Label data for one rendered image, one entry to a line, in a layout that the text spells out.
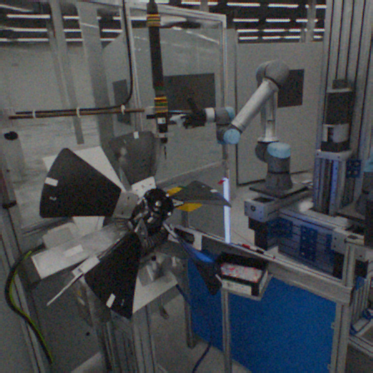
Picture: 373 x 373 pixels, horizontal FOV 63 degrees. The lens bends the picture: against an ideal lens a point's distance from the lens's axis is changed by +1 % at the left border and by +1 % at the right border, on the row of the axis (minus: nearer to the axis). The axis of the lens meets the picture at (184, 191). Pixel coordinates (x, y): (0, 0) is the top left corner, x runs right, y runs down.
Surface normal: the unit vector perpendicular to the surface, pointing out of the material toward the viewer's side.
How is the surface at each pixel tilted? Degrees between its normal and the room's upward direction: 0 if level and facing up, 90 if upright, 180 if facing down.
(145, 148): 40
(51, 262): 50
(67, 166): 72
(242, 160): 90
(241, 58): 90
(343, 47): 90
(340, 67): 90
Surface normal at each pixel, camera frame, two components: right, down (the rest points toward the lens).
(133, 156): -0.18, -0.43
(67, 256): 0.51, -0.47
